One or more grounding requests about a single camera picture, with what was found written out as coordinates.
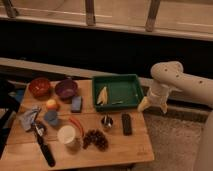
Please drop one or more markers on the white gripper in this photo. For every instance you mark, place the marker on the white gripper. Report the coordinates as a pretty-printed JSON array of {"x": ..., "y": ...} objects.
[{"x": 157, "y": 95}]

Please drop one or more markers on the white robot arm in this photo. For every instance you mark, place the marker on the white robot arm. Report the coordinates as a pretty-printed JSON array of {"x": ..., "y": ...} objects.
[{"x": 168, "y": 75}]

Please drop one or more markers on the green plastic tray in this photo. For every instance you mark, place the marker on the green plastic tray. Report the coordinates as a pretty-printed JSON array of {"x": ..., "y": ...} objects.
[{"x": 123, "y": 92}]

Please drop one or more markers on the small metal cup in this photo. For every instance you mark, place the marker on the small metal cup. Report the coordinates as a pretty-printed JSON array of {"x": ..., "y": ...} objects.
[{"x": 107, "y": 122}]

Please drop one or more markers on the yellow banana pieces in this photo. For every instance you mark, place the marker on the yellow banana pieces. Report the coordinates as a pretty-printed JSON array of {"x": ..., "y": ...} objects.
[{"x": 103, "y": 96}]

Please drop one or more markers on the red chili pepper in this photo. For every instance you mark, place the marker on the red chili pepper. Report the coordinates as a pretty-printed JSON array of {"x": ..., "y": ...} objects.
[{"x": 78, "y": 125}]

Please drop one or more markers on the purple bowl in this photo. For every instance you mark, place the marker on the purple bowl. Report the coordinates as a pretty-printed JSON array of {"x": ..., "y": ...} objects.
[{"x": 66, "y": 88}]

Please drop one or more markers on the white cup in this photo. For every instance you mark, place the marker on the white cup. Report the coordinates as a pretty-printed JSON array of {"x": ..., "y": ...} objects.
[{"x": 67, "y": 135}]

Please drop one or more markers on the wooden table board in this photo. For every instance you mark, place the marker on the wooden table board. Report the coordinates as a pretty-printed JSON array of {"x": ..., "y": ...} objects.
[{"x": 22, "y": 153}]

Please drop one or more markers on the red yellow apple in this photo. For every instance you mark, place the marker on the red yellow apple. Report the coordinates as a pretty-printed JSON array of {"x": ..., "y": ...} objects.
[{"x": 52, "y": 104}]

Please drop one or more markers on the red bowl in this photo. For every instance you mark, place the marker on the red bowl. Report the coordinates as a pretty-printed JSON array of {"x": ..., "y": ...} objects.
[{"x": 39, "y": 86}]

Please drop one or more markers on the grey crumpled cloth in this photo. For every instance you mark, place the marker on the grey crumpled cloth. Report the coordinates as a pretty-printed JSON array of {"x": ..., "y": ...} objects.
[{"x": 28, "y": 117}]

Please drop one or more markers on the black handled peeler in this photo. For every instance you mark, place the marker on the black handled peeler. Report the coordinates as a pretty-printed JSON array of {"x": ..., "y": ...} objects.
[{"x": 39, "y": 131}]

